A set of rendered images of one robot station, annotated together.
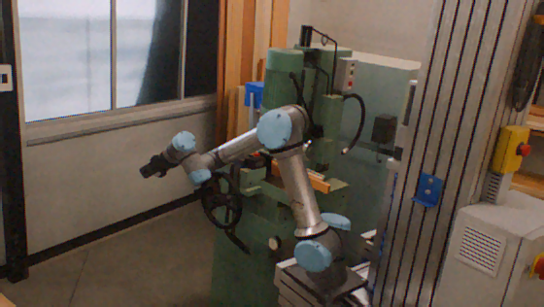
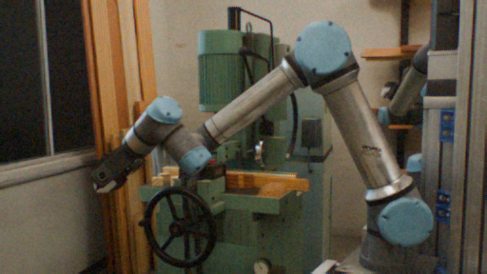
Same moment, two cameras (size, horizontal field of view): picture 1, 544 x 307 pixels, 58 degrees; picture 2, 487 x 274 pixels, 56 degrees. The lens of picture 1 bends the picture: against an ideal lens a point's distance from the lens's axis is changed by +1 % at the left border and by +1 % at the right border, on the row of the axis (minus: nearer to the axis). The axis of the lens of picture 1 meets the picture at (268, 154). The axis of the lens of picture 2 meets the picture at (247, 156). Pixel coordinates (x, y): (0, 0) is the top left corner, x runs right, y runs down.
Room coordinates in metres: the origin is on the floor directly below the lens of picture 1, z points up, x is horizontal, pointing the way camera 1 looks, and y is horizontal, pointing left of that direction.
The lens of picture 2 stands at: (0.55, 0.47, 1.27)
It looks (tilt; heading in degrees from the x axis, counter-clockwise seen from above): 8 degrees down; 341
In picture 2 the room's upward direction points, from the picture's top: 1 degrees counter-clockwise
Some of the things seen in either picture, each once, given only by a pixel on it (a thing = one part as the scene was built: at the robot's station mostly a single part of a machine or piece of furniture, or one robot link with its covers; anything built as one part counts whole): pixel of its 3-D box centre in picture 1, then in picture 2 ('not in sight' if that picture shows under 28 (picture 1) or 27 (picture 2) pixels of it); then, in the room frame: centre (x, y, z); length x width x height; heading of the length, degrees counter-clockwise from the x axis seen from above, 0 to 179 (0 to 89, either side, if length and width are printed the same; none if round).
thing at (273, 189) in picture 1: (257, 178); (211, 196); (2.26, 0.04, 0.87); 0.61 x 0.30 x 0.06; 48
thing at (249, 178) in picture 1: (246, 173); (200, 189); (2.20, 0.10, 0.92); 0.15 x 0.13 x 0.09; 48
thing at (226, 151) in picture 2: not in sight; (224, 152); (2.36, -0.04, 1.03); 0.14 x 0.07 x 0.09; 138
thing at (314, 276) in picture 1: (327, 261); (389, 244); (1.54, -0.25, 0.87); 0.15 x 0.15 x 0.10
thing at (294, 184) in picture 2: (281, 168); (235, 180); (2.31, -0.07, 0.92); 0.62 x 0.02 x 0.04; 48
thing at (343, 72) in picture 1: (346, 74); (281, 62); (2.49, -0.34, 1.40); 0.10 x 0.06 x 0.16; 138
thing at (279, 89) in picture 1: (282, 82); (220, 72); (2.35, -0.02, 1.35); 0.18 x 0.18 x 0.31
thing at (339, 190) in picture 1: (285, 188); (235, 210); (2.44, -0.11, 0.76); 0.57 x 0.45 x 0.09; 138
